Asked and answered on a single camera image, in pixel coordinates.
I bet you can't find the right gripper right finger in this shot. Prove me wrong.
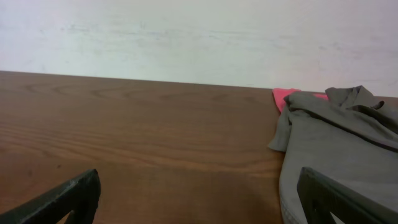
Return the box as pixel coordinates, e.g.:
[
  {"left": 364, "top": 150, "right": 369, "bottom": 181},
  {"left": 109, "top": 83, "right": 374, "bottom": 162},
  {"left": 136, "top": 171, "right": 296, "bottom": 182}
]
[{"left": 297, "top": 167, "right": 397, "bottom": 224}]

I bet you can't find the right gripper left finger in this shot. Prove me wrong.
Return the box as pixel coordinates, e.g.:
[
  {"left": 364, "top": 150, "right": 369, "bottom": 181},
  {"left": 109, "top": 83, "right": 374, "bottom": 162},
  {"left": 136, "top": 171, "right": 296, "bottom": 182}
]
[{"left": 1, "top": 169, "right": 101, "bottom": 224}]

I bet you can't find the grey shirt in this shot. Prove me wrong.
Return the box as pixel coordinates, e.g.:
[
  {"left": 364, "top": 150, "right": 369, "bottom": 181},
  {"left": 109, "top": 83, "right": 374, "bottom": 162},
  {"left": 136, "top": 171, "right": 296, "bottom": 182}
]
[{"left": 269, "top": 86, "right": 397, "bottom": 223}]

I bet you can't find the red garment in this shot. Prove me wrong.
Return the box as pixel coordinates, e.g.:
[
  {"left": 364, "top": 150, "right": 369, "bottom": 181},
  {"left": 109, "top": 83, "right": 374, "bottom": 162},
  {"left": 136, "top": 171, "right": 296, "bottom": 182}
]
[{"left": 272, "top": 88, "right": 329, "bottom": 114}]

